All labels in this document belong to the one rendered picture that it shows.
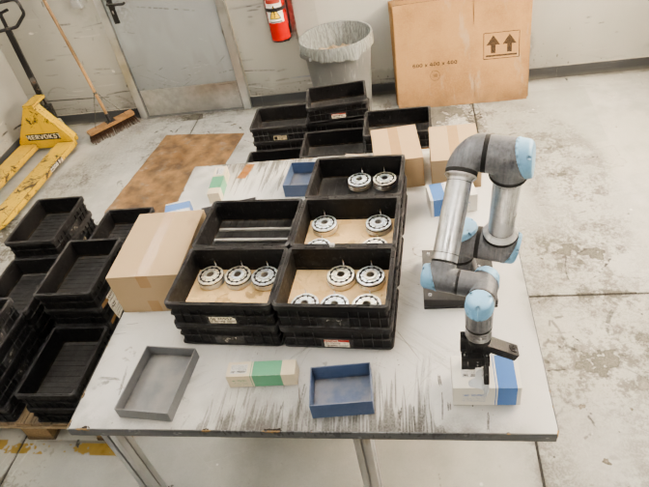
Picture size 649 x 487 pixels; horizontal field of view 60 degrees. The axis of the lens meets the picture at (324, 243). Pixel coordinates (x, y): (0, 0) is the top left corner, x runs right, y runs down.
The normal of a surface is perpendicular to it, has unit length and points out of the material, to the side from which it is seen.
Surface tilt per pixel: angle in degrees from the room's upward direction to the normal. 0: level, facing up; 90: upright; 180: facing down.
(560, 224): 0
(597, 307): 0
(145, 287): 90
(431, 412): 0
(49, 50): 90
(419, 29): 80
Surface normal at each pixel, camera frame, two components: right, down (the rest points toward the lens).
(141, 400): -0.16, -0.75
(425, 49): -0.13, 0.50
